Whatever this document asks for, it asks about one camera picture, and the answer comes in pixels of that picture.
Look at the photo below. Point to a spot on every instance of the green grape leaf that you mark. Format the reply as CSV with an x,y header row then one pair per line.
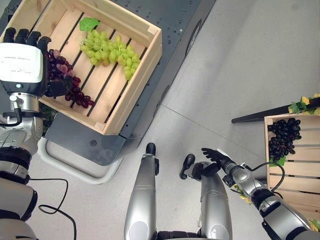
x,y
88,23

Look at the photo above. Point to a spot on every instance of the black robot pelvis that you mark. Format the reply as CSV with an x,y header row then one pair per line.
x,y
175,235

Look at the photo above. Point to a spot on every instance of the light wooden slatted crate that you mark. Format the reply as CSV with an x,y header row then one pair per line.
x,y
300,172

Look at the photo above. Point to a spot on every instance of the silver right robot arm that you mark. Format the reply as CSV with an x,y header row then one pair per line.
x,y
272,205

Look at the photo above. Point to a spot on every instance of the red grape bunch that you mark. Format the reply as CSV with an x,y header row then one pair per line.
x,y
58,65

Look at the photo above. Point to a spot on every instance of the green leaf of black grapes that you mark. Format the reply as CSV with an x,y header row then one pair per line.
x,y
279,161

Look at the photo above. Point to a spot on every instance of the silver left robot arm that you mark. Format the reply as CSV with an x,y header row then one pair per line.
x,y
17,135

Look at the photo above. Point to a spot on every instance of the yellow green vine leaves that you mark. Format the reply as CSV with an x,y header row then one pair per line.
x,y
243,196

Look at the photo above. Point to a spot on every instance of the black metal bar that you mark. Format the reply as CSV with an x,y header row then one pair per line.
x,y
265,113

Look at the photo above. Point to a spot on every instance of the green grape bunch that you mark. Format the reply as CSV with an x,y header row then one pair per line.
x,y
110,51

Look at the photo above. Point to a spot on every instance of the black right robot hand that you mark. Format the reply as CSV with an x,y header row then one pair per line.
x,y
216,155

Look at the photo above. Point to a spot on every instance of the white cart bumper frame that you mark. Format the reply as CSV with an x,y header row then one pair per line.
x,y
75,172

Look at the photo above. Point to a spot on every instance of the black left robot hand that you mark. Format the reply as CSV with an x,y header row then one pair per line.
x,y
20,62

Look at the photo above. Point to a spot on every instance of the black grape bunch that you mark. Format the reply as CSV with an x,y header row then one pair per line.
x,y
285,137

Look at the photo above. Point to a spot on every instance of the large light wooden crate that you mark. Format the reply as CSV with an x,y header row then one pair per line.
x,y
107,100

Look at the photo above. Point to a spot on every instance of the silver right robot leg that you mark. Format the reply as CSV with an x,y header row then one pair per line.
x,y
215,200

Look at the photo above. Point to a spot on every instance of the dark grey cart platform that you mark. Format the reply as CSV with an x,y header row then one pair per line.
x,y
175,22

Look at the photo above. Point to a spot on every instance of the yellow green vine garland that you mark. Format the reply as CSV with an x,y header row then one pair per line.
x,y
301,103

